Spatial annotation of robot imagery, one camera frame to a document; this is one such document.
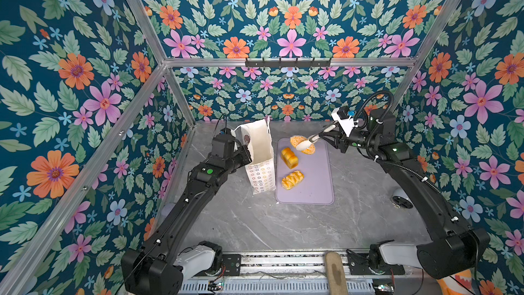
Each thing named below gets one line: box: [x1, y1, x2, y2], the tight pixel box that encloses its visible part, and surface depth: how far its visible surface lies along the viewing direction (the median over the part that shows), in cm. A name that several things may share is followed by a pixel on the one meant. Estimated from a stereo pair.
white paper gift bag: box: [231, 116, 277, 195], surface depth 82 cm
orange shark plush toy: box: [435, 269, 477, 295], surface depth 65 cm
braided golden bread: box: [281, 170, 305, 190], surface depth 94 cm
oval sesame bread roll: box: [289, 135, 316, 156], surface depth 80 cm
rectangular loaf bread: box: [280, 146, 299, 170], surface depth 100 cm
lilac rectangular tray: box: [275, 137, 335, 206], surface depth 95 cm
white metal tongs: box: [296, 124, 338, 151], surface depth 77 cm
